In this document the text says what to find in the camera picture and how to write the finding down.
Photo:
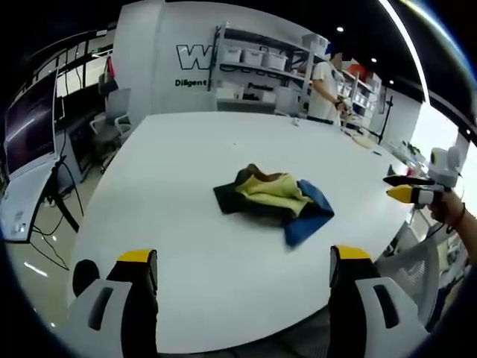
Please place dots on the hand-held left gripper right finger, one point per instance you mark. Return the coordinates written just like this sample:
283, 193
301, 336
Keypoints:
376, 298

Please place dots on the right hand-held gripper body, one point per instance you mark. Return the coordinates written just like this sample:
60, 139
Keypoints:
441, 168

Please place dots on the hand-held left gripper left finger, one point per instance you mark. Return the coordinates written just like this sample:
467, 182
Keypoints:
112, 298

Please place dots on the yellow blue black garment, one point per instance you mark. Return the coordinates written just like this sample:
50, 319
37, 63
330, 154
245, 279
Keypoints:
272, 194

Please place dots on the person's right hand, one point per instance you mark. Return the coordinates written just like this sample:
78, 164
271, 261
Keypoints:
445, 210

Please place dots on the black round stool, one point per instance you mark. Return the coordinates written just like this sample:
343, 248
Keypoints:
85, 276

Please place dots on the white mesh office chair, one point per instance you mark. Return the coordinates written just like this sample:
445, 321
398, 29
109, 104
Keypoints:
417, 268

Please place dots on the black tripod stand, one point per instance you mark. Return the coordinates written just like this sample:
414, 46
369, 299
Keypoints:
385, 119

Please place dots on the white side desk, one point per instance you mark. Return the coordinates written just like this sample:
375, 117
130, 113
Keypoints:
26, 201

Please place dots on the grey office chair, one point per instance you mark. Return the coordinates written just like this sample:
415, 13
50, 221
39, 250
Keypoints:
112, 127

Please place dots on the white storage bin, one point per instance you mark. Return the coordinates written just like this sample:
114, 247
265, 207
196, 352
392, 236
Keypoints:
231, 55
275, 59
252, 56

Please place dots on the grey metal shelf unit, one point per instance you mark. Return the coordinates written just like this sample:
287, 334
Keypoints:
268, 63

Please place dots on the large computer monitor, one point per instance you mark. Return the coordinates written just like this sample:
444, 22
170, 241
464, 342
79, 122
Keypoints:
30, 123

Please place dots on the hanging bag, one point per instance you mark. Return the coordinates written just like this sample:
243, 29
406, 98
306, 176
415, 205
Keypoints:
109, 76

